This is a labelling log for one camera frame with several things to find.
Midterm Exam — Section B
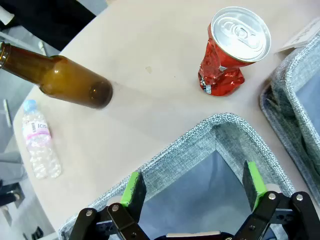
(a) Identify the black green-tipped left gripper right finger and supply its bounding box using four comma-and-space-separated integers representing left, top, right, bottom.
233, 160, 320, 240

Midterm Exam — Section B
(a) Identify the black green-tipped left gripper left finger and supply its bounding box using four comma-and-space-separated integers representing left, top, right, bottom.
68, 171, 148, 240

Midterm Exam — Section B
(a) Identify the crushed shiny red can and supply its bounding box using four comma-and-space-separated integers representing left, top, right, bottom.
197, 6, 272, 97

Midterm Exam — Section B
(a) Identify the grey fabric basket labelled Plastic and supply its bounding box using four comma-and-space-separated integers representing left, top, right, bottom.
58, 112, 297, 240

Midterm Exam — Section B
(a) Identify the grey fabric basket labelled Can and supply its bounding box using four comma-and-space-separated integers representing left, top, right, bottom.
259, 32, 320, 213

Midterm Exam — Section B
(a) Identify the small clear plastic water bottle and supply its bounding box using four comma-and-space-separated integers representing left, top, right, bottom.
21, 99, 62, 180

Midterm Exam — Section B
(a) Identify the brown glass bottle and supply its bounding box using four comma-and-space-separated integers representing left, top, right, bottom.
0, 41, 114, 110

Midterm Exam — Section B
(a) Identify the white printed paper card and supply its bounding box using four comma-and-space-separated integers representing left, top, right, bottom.
273, 16, 320, 55

